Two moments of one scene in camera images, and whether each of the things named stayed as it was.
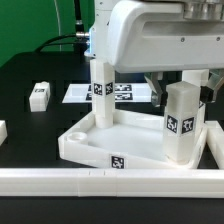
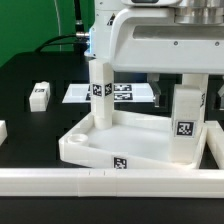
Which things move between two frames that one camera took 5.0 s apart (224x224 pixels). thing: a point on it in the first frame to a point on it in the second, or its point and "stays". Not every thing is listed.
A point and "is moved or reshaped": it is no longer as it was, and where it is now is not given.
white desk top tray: (135, 141) stays
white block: (103, 86) stays
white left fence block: (3, 131) stays
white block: (181, 121) is moved or reshaped
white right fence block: (215, 141) stays
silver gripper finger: (208, 92) to (221, 94)
